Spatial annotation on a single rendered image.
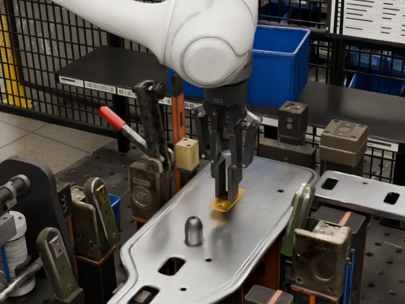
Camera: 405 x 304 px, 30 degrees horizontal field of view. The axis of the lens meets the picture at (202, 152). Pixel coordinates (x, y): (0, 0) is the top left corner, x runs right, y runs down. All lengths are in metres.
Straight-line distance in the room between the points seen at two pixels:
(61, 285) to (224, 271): 0.26
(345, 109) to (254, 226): 0.47
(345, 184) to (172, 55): 0.56
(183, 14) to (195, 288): 0.43
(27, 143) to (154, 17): 2.87
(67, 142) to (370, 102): 2.35
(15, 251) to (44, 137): 2.73
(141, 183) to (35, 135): 2.56
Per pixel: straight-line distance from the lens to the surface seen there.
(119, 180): 2.09
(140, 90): 1.36
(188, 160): 1.47
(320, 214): 1.42
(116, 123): 1.43
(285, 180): 1.48
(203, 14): 1.04
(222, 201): 1.38
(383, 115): 1.69
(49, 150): 3.80
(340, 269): 1.27
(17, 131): 4.04
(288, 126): 1.59
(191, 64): 1.01
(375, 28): 1.75
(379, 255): 1.81
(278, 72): 1.67
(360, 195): 1.45
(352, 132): 1.54
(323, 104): 1.72
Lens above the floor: 1.75
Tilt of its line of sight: 28 degrees down
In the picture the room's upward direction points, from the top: 2 degrees counter-clockwise
